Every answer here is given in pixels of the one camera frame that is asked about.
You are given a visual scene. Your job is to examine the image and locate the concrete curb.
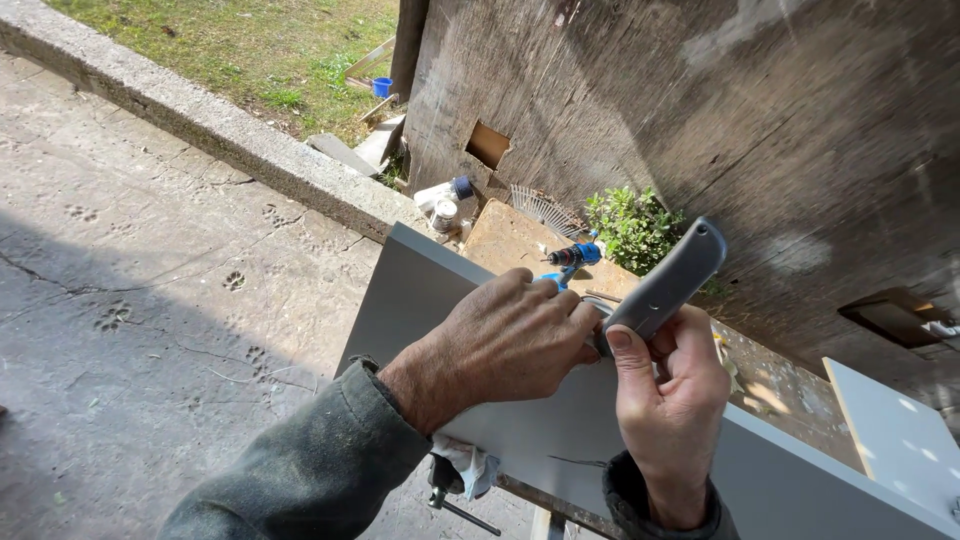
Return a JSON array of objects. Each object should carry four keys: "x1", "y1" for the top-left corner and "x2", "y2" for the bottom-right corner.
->
[{"x1": 0, "y1": 0, "x2": 436, "y2": 245}]

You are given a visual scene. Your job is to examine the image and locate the small white jar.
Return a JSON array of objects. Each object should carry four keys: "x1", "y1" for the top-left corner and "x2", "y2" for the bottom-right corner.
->
[{"x1": 429, "y1": 198, "x2": 461, "y2": 234}]

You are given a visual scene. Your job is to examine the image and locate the paint-stained wooden workbench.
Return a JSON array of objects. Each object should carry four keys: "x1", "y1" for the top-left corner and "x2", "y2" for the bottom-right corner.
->
[{"x1": 460, "y1": 198, "x2": 865, "y2": 540}]

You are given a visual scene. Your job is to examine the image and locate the wooden slats frame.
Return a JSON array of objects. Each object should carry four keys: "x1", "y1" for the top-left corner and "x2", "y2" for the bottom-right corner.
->
[{"x1": 343, "y1": 35, "x2": 397, "y2": 91}]

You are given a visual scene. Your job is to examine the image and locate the large grey furniture panel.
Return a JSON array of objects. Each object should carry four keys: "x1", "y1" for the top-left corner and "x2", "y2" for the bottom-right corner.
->
[{"x1": 335, "y1": 221, "x2": 960, "y2": 540}]

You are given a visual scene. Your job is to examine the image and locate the small white panel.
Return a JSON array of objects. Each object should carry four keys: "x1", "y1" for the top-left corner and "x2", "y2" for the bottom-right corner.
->
[{"x1": 822, "y1": 356, "x2": 960, "y2": 528}]

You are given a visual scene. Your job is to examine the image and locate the white cloth rag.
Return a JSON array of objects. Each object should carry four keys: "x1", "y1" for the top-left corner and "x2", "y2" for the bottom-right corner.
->
[{"x1": 430, "y1": 432, "x2": 501, "y2": 503}]

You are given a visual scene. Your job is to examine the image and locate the dark wooden post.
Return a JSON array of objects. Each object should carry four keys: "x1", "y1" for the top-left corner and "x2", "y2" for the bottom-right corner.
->
[{"x1": 389, "y1": 0, "x2": 432, "y2": 104}]

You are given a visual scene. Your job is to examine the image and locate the blue cordless drill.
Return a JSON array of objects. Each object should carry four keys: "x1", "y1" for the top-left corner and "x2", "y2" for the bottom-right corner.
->
[{"x1": 535, "y1": 238, "x2": 606, "y2": 294}]

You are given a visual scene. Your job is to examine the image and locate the person's left hand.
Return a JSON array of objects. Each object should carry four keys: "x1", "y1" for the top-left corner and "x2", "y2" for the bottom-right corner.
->
[{"x1": 377, "y1": 267, "x2": 606, "y2": 438}]

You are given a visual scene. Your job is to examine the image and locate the green leafy plant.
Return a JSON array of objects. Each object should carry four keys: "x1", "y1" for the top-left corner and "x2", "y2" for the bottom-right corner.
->
[{"x1": 584, "y1": 185, "x2": 688, "y2": 279}]

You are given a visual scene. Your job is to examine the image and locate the white bottle with blue cap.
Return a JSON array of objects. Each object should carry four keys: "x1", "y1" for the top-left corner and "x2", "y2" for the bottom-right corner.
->
[{"x1": 413, "y1": 175, "x2": 476, "y2": 219}]

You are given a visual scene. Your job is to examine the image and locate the grey utility knife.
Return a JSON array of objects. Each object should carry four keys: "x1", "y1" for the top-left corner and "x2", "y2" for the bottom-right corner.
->
[{"x1": 595, "y1": 216, "x2": 729, "y2": 358}]

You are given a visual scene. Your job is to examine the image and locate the grey edge banding strip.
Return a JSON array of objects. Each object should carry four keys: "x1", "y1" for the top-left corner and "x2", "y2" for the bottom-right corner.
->
[{"x1": 580, "y1": 294, "x2": 618, "y2": 358}]

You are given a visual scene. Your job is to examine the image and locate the grey concrete slabs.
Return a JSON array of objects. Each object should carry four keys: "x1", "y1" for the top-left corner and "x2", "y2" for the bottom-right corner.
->
[{"x1": 306, "y1": 113, "x2": 408, "y2": 179}]

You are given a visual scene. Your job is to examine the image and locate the person's right hand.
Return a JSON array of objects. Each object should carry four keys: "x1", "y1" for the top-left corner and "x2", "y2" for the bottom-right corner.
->
[{"x1": 604, "y1": 303, "x2": 733, "y2": 490}]

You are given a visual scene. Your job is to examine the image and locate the yellowish paper scrap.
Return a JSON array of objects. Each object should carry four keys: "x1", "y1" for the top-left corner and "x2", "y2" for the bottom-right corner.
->
[{"x1": 711, "y1": 332, "x2": 746, "y2": 396}]

